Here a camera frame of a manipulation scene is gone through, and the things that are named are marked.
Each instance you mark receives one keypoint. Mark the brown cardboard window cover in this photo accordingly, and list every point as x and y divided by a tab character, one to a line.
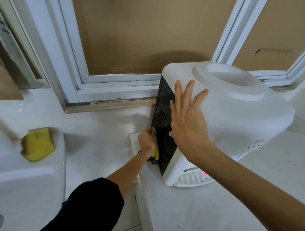
152	35
269	35

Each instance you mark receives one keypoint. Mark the red tap lever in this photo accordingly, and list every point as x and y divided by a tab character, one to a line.
205	175

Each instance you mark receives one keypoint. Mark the white window frame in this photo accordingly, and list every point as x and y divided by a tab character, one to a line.
59	71

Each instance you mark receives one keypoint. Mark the yellow grey cleaning cloth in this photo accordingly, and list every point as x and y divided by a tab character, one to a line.
156	152

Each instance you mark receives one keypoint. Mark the yellow sponge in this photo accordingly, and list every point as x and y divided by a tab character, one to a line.
37	145

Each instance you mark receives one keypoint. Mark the person's right hand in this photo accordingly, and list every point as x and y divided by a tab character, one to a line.
188	126

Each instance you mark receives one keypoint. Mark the white water dispenser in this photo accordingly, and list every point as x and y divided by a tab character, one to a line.
233	114

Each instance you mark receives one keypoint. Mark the white drip tray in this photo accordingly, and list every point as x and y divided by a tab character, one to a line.
193	178

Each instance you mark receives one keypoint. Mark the person's left hand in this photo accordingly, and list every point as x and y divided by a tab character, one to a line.
146	142

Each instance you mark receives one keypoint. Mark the white ceramic sink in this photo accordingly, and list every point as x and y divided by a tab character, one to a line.
31	180

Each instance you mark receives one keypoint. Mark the blue tap lever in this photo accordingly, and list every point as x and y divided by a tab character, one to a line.
237	157

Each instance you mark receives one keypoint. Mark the large taped brown cardboard sheet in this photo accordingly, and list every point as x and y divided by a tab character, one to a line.
8	85

